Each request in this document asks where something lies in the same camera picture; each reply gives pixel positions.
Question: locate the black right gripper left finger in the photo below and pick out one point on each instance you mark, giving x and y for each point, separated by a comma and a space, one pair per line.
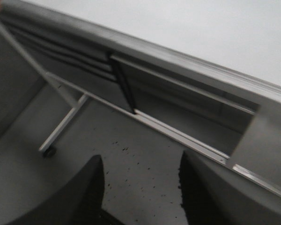
79, 202

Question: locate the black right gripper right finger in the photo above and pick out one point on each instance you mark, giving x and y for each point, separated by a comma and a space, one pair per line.
214, 195

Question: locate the white whiteboard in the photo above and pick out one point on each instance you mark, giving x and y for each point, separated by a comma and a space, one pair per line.
243, 35

